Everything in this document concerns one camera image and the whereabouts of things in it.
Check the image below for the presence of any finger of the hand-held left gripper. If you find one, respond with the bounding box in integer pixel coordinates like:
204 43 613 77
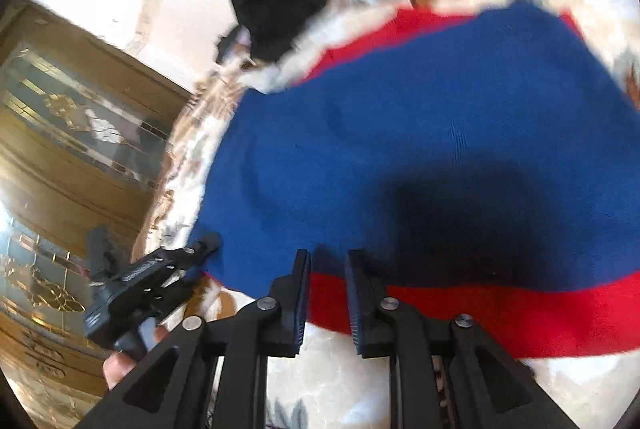
160 231 224 272
142 268 202 326

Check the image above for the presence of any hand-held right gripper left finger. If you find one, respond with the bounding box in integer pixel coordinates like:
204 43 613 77
97 249 313 429

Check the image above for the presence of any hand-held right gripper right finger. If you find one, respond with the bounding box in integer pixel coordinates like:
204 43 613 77
344 249 551 429

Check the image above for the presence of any red and blue sweater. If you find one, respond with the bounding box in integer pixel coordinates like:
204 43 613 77
192 0 640 361

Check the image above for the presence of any person's left hand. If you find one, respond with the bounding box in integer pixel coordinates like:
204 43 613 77
102 325 169 391

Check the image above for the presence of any leaf print blanket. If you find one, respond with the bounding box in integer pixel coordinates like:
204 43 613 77
129 0 640 429

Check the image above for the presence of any wooden glass panel door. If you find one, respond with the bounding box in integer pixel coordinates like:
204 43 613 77
0 0 197 429

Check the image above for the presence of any purple cloth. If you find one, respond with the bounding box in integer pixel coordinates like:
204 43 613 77
217 26 253 62

